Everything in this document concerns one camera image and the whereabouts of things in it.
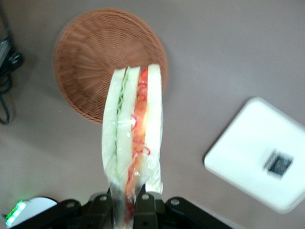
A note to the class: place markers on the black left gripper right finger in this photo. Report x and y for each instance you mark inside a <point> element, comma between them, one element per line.
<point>147,212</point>

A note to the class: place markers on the cream plastic tray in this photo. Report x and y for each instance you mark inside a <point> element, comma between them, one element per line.
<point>243,143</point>

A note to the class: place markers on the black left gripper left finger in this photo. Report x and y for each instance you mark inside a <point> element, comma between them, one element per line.
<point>100,210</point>

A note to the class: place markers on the triangle sandwich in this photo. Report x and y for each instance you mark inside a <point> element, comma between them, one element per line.
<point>124,119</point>

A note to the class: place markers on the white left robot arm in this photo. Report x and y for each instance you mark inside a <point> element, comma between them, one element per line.
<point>38,204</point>

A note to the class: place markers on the small black snack box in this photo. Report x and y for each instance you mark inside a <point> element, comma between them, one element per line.
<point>280,163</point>

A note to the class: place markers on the round brown wicker basket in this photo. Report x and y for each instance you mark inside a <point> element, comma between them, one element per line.
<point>95,47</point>

